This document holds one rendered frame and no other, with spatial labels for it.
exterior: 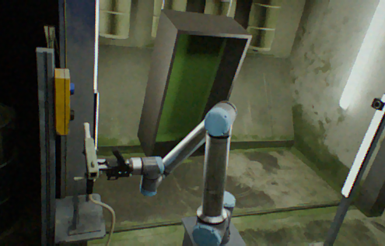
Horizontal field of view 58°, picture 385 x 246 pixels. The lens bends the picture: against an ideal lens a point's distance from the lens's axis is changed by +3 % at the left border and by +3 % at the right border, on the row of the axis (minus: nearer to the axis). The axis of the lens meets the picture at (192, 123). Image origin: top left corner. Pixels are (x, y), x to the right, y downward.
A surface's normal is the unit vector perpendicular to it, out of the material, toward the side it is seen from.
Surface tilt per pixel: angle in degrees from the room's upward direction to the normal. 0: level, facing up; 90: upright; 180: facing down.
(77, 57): 90
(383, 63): 90
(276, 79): 57
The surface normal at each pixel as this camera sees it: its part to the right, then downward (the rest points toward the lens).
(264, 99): 0.36, -0.11
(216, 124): -0.34, 0.22
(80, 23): 0.33, 0.44
